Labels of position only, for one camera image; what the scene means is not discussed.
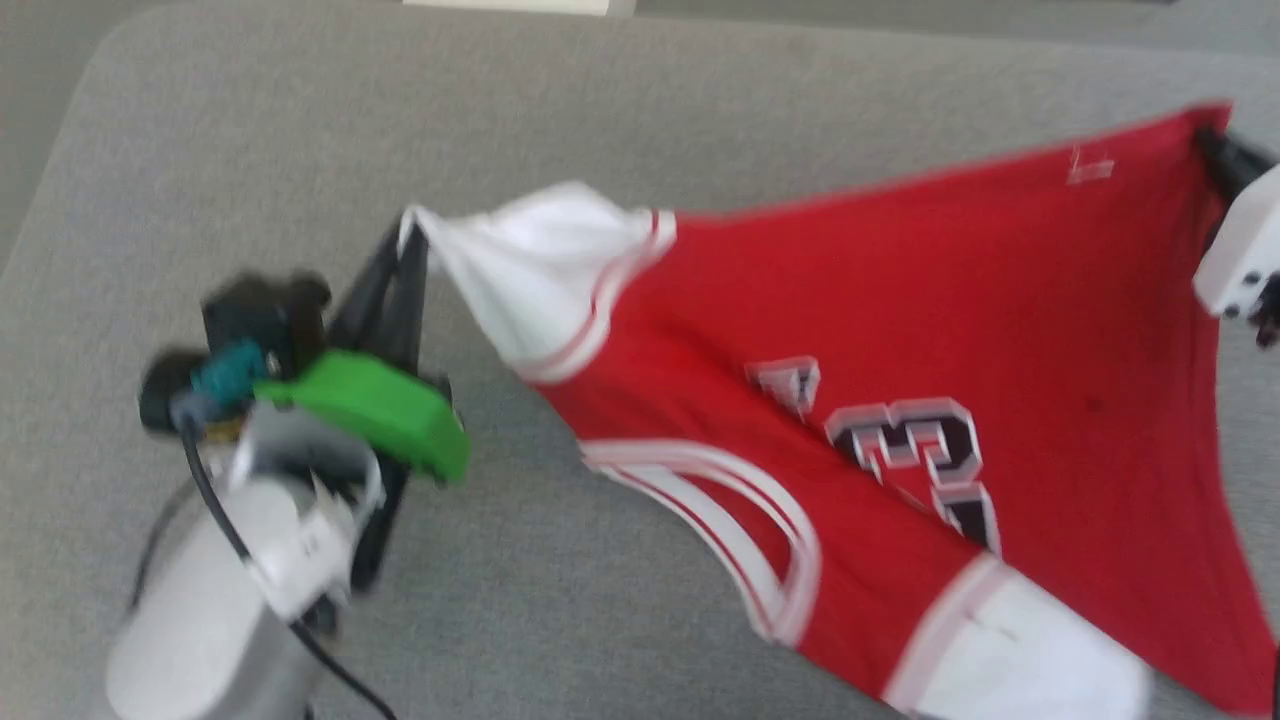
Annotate white rectangular box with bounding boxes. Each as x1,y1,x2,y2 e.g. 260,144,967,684
402,0,639,17

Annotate red and white basketball jersey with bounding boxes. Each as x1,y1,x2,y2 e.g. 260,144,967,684
398,98,1280,720

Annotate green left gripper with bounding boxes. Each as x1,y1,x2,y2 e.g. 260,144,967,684
138,220,473,488

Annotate grey fabric sofa cushion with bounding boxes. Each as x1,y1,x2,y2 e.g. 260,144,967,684
0,0,1280,720

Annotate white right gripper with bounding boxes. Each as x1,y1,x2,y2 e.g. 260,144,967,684
1193,128,1280,321

